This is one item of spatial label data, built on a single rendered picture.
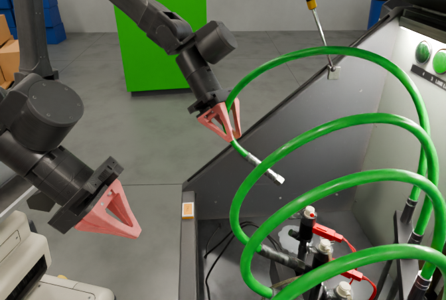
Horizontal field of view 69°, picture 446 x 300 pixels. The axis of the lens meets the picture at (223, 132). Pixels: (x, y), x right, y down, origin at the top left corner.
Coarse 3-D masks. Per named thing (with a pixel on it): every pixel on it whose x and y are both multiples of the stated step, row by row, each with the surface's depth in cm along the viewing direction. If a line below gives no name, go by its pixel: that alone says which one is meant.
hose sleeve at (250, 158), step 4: (248, 152) 69; (248, 156) 68; (252, 156) 68; (248, 160) 68; (252, 160) 68; (256, 160) 68; (252, 164) 68; (256, 164) 68; (268, 172) 68; (272, 172) 69; (268, 176) 69; (272, 176) 69; (276, 176) 69; (272, 180) 69
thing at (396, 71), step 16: (320, 48) 54; (336, 48) 53; (352, 48) 52; (272, 64) 57; (384, 64) 52; (240, 80) 61; (400, 80) 52; (416, 96) 53; (224, 128) 66; (416, 192) 61
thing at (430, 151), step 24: (336, 120) 43; (360, 120) 42; (384, 120) 42; (408, 120) 43; (288, 144) 44; (432, 144) 45; (264, 168) 45; (432, 168) 48; (240, 192) 47; (240, 240) 52; (408, 240) 57; (288, 264) 55
